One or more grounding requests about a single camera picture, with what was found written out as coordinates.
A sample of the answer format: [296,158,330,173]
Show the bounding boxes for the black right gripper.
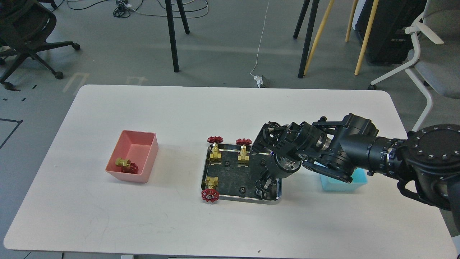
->
[255,153,302,199]

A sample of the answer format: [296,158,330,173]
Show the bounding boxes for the brass valve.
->
[115,158,138,174]
[207,136,223,164]
[201,176,220,202]
[235,138,252,167]

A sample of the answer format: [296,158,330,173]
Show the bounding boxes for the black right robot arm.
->
[250,114,460,228]

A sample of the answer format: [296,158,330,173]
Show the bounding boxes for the blue plastic box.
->
[320,168,368,191]

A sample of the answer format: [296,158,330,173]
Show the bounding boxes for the pink plastic box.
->
[105,131,159,183]

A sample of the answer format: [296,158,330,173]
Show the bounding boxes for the metal tray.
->
[201,143,282,204]

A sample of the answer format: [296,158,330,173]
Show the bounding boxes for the power plug adapter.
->
[253,75,270,88]

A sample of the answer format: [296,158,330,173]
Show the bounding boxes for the black cabinet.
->
[366,0,427,65]

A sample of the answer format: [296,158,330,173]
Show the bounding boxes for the black tripod legs right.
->
[293,0,320,78]

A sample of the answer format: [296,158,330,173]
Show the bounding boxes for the black tripod legs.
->
[293,0,320,78]
[164,0,191,73]

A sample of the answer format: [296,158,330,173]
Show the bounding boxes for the black tripod legs left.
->
[164,0,191,73]

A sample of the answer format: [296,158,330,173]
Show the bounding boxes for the wooden easel legs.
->
[304,0,380,76]

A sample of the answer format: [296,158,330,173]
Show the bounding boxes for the black office chair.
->
[0,0,81,90]

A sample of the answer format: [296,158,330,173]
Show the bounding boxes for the white cable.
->
[250,0,271,78]

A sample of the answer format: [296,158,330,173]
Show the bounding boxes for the black floor cables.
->
[65,0,210,19]

